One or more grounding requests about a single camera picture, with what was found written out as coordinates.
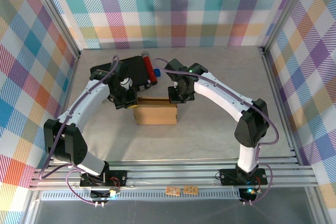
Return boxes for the brown cardboard box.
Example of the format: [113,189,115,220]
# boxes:
[133,97,179,125]

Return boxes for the aluminium side rail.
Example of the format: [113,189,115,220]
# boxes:
[259,47,302,166]

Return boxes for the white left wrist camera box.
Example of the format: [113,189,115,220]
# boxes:
[119,78,132,90]

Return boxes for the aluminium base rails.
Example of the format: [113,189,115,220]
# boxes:
[28,155,320,190]

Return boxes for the small black electronics board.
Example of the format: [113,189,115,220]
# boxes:
[239,186,258,200]
[90,187,118,200]

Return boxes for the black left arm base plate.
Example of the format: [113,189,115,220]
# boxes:
[79,170,128,188]

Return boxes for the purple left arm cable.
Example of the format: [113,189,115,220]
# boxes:
[38,55,127,206]

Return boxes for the aluminium frame post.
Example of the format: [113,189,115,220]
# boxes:
[26,0,81,58]
[259,0,313,51]

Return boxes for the black mat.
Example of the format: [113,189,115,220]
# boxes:
[90,56,159,92]

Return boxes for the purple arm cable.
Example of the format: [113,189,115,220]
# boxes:
[38,55,127,206]
[153,58,279,206]

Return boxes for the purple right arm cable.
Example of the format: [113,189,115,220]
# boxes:
[153,58,279,206]

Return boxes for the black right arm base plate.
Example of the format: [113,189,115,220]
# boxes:
[219,168,268,186]

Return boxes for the slotted grey cable duct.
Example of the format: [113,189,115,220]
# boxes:
[39,191,263,201]

